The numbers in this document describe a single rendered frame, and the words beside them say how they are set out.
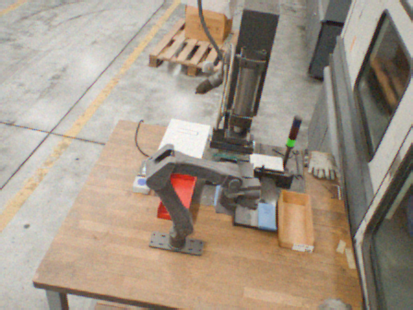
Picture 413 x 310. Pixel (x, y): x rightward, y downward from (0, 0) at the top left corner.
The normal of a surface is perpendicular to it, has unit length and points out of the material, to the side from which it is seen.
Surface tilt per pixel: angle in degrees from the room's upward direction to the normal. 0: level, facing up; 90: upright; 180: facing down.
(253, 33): 90
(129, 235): 0
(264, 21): 90
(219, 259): 0
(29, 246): 0
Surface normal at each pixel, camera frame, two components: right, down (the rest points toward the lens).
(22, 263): 0.11, -0.77
